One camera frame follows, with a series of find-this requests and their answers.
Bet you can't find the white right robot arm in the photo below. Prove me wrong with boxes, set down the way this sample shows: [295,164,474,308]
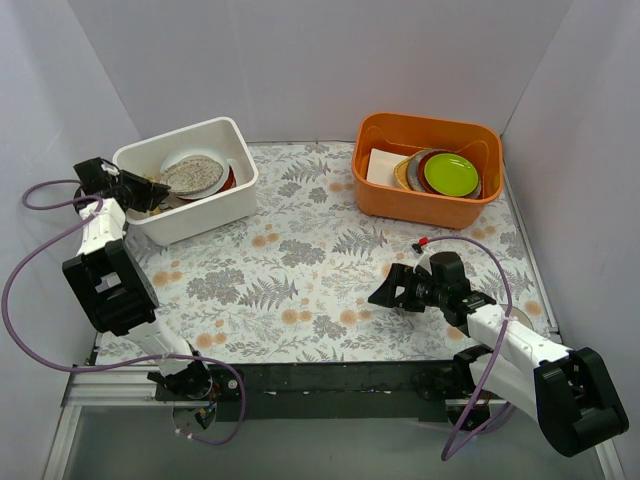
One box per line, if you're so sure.
[368,252,629,457]

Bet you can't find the lime green plate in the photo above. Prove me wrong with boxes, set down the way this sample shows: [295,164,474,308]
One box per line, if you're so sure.
[424,153,480,197]

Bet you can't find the grey plate in bin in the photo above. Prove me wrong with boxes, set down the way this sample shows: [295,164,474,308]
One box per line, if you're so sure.
[407,149,435,193]

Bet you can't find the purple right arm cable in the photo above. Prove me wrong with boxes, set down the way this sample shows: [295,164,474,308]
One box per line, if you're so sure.
[412,235,516,461]

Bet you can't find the yellow basket plate in bin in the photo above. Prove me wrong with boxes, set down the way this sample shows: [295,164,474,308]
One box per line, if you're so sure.
[394,158,411,191]

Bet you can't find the white plastic bin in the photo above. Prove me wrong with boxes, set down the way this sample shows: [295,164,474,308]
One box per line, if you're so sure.
[112,117,259,246]

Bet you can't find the red lacquer round plate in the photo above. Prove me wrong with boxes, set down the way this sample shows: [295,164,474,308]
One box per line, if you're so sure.
[178,167,236,202]

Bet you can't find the floral patterned table mat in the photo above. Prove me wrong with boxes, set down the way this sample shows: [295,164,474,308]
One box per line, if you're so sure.
[128,143,555,363]

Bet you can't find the aluminium frame rail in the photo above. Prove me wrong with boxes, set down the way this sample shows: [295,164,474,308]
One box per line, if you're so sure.
[45,367,625,479]

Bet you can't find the speckled oval ceramic plate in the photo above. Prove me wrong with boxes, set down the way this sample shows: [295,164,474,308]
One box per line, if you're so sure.
[159,155,227,195]

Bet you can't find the yellow woven bamboo mat plate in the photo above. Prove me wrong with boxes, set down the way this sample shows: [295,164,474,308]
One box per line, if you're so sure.
[143,175,161,216]

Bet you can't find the dark red plate in bin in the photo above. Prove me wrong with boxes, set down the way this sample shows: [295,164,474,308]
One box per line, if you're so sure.
[417,152,436,194]

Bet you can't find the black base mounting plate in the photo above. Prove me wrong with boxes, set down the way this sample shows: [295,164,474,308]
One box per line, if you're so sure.
[199,346,492,426]

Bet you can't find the white square plate in bin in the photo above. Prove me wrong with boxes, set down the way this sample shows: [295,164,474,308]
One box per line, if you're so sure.
[366,149,407,187]

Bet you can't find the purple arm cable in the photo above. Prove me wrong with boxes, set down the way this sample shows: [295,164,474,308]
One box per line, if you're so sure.
[412,235,516,461]
[2,179,247,446]

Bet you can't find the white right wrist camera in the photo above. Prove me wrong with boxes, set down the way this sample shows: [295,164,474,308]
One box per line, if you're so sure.
[411,237,431,274]

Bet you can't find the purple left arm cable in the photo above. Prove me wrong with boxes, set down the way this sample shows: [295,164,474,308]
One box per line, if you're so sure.
[2,179,247,446]

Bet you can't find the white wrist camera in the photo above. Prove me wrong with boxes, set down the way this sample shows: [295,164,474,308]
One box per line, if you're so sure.
[101,159,120,176]
[411,237,431,274]

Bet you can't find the white deep bowl plate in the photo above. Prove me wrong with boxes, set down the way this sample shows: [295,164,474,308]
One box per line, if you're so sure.
[159,148,230,192]

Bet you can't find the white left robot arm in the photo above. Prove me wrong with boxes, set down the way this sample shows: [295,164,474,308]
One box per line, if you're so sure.
[62,158,213,400]

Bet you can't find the orange plastic bin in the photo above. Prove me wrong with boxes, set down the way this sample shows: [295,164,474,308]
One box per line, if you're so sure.
[352,112,504,230]

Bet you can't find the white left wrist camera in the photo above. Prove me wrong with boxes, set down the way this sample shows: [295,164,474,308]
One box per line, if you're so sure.
[101,159,120,176]

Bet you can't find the small beige saucer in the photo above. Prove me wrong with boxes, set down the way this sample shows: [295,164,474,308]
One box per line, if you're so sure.
[508,308,534,330]

